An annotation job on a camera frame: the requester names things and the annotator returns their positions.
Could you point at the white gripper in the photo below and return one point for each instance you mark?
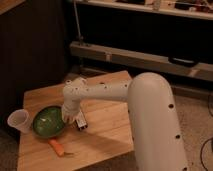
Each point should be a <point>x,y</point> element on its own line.
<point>69,114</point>

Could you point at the green ceramic bowl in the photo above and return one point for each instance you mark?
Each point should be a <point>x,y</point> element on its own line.
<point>48,122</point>

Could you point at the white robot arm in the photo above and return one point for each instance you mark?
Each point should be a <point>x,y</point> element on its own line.
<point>155,127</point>

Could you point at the orange carrot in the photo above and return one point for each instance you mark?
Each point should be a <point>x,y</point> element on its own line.
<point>58,148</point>

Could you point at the translucent plastic cup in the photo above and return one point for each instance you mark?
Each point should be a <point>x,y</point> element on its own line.
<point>20,120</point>

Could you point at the long grey case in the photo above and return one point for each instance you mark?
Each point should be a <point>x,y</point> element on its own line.
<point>141,60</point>

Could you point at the cluttered back shelf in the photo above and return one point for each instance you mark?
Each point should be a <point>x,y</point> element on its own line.
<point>143,8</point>

